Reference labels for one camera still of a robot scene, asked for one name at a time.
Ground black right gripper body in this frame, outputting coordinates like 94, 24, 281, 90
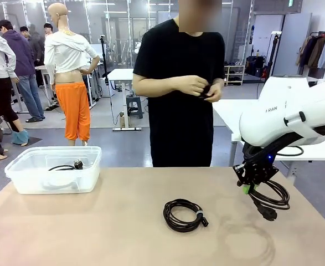
233, 159, 280, 186

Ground thick black power cable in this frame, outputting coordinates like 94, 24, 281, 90
245, 178, 291, 222

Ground black cable with tie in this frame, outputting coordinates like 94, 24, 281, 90
163, 198, 209, 233

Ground black USB cable coil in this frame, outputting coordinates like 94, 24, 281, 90
198, 85, 215, 99

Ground person's right forearm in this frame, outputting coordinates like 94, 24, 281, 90
133, 74, 179, 98

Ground person's left hand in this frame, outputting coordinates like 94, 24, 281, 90
203, 82, 223, 103

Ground person's right hand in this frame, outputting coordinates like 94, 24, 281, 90
174, 75, 207, 97

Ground white table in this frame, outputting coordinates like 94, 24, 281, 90
211, 98, 325, 178

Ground person in black t-shirt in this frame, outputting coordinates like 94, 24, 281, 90
133, 18, 226, 168

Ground white shoe rack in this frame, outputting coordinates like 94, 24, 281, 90
224, 65, 246, 86

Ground black bags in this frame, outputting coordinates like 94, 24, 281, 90
246, 55, 269, 78

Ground grey partition panel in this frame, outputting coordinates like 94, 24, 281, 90
271, 13, 312, 78

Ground clothes rack with coats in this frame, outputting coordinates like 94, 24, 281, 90
295, 30, 325, 78

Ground grey step stool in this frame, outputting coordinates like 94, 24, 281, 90
126, 94, 143, 120

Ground black tripod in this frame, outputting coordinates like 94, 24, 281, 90
99, 34, 117, 127

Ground orange trousers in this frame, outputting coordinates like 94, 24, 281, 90
55, 81, 91, 141

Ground translucent white plastic bin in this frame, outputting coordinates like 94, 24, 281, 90
4, 146, 102, 195

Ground white long-sleeve shirt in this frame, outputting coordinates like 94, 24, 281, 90
44, 30, 101, 85

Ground teal shoe cover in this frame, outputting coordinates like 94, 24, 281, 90
11, 129, 30, 146

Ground person in dark jacket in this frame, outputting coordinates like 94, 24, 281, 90
19, 25, 43, 63

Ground tan mannequin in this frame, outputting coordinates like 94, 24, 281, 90
44, 3, 101, 147

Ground black leggings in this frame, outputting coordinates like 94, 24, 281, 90
0, 76, 20, 133

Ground person in purple hoodie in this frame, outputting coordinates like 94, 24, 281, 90
0, 19, 45, 123

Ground black right arm hose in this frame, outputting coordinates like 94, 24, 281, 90
242, 124, 325, 167

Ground black camera pole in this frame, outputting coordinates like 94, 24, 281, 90
257, 30, 282, 99

